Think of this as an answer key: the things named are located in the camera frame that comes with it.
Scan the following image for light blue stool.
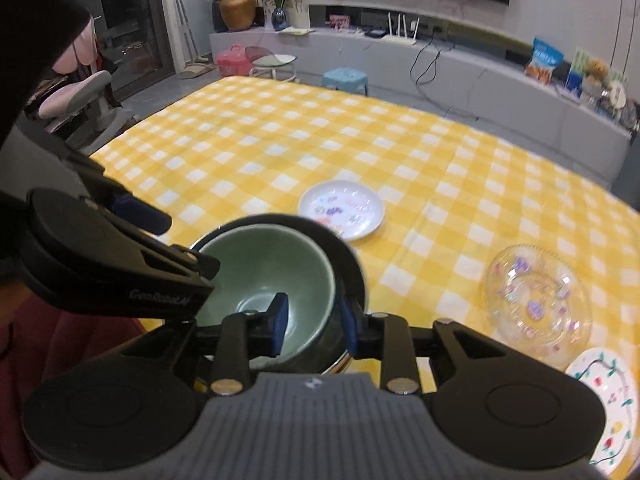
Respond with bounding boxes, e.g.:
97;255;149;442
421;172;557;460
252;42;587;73
321;67;370;96

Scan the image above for grey pink office chair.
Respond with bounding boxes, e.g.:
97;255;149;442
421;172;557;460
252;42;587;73
25;70;136;156

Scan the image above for white painted plate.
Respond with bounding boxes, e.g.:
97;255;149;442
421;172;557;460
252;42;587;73
565;347;640;476

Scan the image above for orange steel bowl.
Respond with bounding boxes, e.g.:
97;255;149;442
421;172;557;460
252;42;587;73
190;215;368;376

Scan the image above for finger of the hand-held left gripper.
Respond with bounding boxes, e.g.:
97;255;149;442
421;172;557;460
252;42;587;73
60;152;172;234
115;220;221;286

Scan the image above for white low chair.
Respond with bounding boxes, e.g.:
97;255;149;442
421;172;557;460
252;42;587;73
244;45;299;83

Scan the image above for clear glass plate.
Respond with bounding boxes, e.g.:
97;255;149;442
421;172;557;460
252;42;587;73
484;243;593;368

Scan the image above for dark glass door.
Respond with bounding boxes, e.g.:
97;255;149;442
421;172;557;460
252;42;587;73
97;0;176;91

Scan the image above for small white printed plate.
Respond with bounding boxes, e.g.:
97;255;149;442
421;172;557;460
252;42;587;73
298;180;386;242

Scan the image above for person's red garment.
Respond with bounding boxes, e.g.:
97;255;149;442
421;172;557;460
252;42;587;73
0;285;151;480

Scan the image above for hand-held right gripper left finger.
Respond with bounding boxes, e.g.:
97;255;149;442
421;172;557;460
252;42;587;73
107;294;290;393

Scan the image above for green printed box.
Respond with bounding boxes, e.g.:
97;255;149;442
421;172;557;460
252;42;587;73
570;47;628;91

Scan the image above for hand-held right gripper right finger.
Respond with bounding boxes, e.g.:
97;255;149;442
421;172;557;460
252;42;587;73
341;297;506;393

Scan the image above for yellow checked tablecloth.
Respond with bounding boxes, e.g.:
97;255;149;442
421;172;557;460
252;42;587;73
90;76;640;396

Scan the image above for white marble TV console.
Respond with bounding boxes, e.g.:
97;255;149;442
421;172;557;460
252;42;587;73
209;2;633;181

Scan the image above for pink case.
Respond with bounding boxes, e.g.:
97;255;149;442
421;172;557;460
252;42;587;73
216;44;251;78

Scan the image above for blue snack bag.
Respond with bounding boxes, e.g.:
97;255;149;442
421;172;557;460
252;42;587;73
524;37;565;85

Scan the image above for black cable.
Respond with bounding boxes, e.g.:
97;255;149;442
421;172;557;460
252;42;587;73
410;35;481;121

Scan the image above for gold vase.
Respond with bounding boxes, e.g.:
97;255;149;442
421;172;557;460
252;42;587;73
219;0;257;31

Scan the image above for green ceramic bowl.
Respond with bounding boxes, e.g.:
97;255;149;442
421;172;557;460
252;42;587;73
192;225;337;361

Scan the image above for pink hanging garment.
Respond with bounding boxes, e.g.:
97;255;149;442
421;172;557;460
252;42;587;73
52;17;101;76

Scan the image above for white router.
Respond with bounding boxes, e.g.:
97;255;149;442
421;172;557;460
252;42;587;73
382;11;421;47

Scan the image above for broom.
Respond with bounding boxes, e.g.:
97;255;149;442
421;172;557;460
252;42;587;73
172;0;201;66

